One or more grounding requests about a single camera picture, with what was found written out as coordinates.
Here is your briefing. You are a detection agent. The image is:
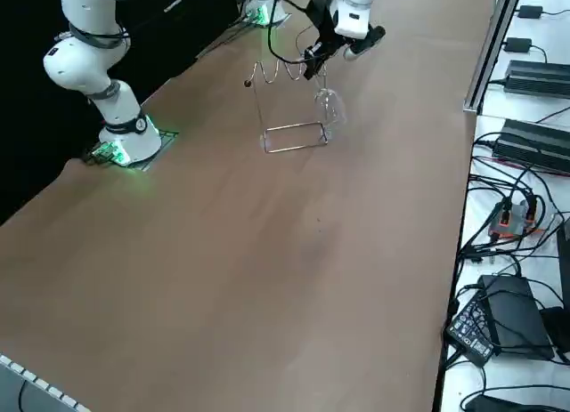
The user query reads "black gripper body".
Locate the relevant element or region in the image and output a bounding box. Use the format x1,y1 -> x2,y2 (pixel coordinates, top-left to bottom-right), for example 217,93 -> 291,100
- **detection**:
307,0 -> 347,53

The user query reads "clear glass goblet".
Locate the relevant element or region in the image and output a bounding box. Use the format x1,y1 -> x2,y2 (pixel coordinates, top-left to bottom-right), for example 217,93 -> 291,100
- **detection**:
297,25 -> 349,141

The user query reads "black equipment case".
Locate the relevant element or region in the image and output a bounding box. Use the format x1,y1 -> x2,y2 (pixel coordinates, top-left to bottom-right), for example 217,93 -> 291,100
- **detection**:
119,0 -> 244,64

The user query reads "large black power brick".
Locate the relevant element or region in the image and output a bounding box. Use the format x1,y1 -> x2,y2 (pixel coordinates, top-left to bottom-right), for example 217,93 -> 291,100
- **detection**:
504,59 -> 570,98
491,117 -> 570,175

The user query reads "grey orange usb hub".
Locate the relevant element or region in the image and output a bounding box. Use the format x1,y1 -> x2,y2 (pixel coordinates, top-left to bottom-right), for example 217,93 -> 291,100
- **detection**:
486,197 -> 548,240

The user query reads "black labelled power adapter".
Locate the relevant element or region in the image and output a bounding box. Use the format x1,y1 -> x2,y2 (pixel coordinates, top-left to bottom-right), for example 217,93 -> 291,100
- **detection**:
444,290 -> 496,368

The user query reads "black power supply box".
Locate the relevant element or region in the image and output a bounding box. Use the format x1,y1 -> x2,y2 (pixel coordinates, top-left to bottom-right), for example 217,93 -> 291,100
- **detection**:
476,273 -> 557,363

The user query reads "black device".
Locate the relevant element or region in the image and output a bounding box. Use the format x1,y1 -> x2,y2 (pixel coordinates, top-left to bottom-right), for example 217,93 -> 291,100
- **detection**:
538,305 -> 570,367

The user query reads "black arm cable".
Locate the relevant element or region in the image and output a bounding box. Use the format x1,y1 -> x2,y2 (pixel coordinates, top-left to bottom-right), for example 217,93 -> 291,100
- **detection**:
248,0 -> 322,67

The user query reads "chrome wire goblet holder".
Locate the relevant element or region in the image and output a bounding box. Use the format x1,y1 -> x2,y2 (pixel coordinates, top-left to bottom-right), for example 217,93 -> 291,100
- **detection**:
241,59 -> 334,155

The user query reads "aluminium post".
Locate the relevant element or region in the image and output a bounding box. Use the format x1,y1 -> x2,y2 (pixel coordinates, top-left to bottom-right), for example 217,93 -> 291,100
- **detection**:
462,0 -> 527,115

